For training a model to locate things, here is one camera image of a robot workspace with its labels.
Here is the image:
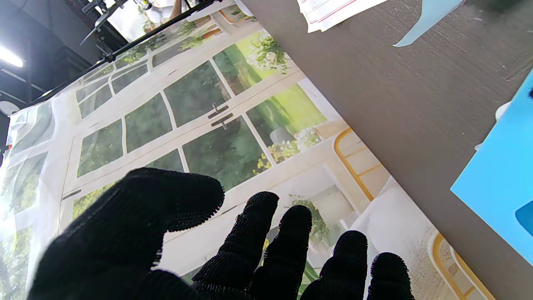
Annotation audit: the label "black light stand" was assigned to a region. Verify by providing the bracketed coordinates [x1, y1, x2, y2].
[79, 0, 127, 46]

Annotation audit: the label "ceiling light strip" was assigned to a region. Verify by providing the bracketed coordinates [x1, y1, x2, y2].
[0, 45, 24, 68]

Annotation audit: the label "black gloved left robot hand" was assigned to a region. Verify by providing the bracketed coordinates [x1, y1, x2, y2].
[27, 167, 415, 300]

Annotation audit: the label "blue file box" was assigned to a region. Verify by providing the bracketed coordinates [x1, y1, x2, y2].
[451, 69, 533, 267]

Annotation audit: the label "black backdrop frame pole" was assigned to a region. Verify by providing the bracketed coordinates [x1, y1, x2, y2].
[29, 0, 221, 105]

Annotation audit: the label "printed garden window backdrop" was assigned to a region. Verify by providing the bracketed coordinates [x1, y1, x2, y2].
[0, 0, 496, 300]

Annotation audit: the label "blue label roll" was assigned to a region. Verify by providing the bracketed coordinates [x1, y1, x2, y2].
[394, 0, 465, 47]

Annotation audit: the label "white red-lined paper sheet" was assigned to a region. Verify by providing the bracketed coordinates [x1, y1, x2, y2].
[296, 0, 388, 33]

